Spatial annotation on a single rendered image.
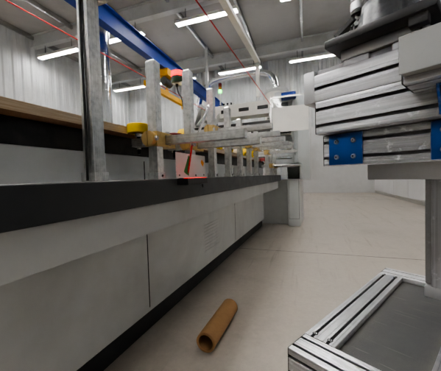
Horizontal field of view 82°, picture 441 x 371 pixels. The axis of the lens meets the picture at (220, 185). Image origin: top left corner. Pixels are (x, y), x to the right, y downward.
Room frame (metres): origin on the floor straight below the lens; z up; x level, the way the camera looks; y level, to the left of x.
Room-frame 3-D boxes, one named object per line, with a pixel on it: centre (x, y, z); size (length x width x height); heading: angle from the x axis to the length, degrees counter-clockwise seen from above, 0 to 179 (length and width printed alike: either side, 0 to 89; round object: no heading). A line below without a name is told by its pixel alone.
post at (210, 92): (1.35, 0.04, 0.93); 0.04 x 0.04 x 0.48; 69
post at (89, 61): (0.64, 0.31, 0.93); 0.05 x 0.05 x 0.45; 69
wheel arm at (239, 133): (0.89, 0.12, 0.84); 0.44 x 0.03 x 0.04; 69
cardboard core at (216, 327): (1.13, 0.02, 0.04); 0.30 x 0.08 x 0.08; 159
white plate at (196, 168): (1.08, 0.12, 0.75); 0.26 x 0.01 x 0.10; 159
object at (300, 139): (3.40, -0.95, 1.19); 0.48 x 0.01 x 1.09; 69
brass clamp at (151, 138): (0.90, 0.21, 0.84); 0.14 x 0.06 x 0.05; 159
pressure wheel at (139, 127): (0.96, 0.30, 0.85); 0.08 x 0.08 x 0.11
